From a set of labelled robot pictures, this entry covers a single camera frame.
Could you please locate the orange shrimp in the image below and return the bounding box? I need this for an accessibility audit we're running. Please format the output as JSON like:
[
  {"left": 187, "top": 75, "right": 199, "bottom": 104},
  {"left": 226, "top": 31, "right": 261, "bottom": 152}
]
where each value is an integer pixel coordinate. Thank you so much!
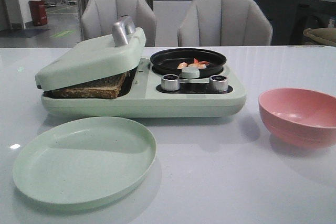
[{"left": 177, "top": 58, "right": 210, "bottom": 69}]

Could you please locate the bread slice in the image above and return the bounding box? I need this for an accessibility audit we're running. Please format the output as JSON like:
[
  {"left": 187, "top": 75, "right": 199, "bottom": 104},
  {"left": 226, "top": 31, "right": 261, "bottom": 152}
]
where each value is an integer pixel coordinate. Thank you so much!
[{"left": 51, "top": 72, "right": 129, "bottom": 99}]

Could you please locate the green breakfast maker lid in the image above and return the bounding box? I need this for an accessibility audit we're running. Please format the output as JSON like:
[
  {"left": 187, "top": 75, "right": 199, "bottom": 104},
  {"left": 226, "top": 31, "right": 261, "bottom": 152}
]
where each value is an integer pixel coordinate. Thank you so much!
[{"left": 35, "top": 27, "right": 146, "bottom": 91}]

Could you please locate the pink bowl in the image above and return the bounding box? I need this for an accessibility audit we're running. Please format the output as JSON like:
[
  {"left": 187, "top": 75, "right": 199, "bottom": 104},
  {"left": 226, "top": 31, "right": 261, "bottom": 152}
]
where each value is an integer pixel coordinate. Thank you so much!
[{"left": 258, "top": 88, "right": 335, "bottom": 149}]

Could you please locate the green breakfast maker base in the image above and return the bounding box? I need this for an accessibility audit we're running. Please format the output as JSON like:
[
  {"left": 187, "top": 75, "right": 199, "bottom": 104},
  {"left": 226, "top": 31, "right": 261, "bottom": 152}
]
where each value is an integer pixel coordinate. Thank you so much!
[{"left": 41, "top": 58, "right": 246, "bottom": 118}]

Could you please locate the left silver knob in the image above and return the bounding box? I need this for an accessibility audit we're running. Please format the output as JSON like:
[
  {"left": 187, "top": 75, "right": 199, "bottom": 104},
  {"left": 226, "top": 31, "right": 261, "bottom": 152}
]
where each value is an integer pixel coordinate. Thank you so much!
[{"left": 160, "top": 74, "right": 180, "bottom": 91}]

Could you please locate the silver knob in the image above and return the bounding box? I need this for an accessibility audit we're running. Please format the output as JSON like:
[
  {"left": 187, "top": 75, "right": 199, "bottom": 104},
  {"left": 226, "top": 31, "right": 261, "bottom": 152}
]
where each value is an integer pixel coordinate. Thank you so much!
[
  {"left": 160, "top": 74, "right": 180, "bottom": 91},
  {"left": 208, "top": 75, "right": 228, "bottom": 92}
]

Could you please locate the black round frying pan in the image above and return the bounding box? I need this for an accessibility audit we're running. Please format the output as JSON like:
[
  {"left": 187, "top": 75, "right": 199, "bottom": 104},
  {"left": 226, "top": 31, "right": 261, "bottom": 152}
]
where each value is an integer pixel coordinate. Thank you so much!
[{"left": 150, "top": 47, "right": 227, "bottom": 78}]

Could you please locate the right silver knob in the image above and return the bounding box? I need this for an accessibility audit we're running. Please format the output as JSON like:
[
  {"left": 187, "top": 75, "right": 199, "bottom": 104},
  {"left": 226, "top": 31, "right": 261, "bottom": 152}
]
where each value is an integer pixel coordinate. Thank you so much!
[{"left": 208, "top": 75, "right": 228, "bottom": 92}]

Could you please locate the right beige chair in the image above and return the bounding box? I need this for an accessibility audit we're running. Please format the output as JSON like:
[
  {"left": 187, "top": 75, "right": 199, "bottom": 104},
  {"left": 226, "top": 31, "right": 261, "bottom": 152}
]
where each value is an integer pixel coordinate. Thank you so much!
[{"left": 177, "top": 0, "right": 273, "bottom": 47}]

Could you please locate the beige chair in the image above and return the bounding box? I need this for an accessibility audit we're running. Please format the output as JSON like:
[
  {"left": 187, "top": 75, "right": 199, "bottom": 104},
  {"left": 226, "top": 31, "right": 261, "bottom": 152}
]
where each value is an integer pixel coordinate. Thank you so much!
[
  {"left": 81, "top": 0, "right": 156, "bottom": 47},
  {"left": 177, "top": 0, "right": 273, "bottom": 47}
]

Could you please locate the light green plate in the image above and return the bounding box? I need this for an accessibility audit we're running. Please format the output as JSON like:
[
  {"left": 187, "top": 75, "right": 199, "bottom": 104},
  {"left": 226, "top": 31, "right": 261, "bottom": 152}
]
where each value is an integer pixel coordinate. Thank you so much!
[{"left": 13, "top": 116, "right": 156, "bottom": 211}]

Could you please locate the white refrigerator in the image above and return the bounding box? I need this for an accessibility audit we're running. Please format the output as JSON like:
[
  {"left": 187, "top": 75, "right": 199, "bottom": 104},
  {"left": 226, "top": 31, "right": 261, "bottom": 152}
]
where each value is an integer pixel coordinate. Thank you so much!
[{"left": 152, "top": 0, "right": 201, "bottom": 47}]

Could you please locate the left beige chair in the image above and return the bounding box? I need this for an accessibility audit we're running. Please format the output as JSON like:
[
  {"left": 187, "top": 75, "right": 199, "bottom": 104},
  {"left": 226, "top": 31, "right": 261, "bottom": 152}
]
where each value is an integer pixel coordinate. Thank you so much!
[{"left": 81, "top": 0, "right": 156, "bottom": 47}]

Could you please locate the dark kitchen counter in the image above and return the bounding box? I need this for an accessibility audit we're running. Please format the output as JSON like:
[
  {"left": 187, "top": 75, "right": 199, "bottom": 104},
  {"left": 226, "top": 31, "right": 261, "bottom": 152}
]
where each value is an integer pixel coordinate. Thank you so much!
[{"left": 199, "top": 0, "right": 336, "bottom": 46}]

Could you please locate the red box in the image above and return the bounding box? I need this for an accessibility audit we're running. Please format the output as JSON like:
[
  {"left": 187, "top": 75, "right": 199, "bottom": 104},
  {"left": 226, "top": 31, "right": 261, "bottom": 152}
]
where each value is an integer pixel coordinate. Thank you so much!
[{"left": 29, "top": 0, "right": 48, "bottom": 26}]

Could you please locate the beige cushion at right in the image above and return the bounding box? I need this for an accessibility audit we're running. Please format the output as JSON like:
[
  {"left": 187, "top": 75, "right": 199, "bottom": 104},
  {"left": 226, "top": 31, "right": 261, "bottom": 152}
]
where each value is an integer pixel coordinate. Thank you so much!
[{"left": 303, "top": 27, "right": 336, "bottom": 47}]

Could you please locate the green pan handle knob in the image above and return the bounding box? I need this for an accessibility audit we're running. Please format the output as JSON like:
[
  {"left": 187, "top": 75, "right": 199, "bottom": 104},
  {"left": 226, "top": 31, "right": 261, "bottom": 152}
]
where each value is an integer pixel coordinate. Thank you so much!
[{"left": 180, "top": 67, "right": 200, "bottom": 79}]

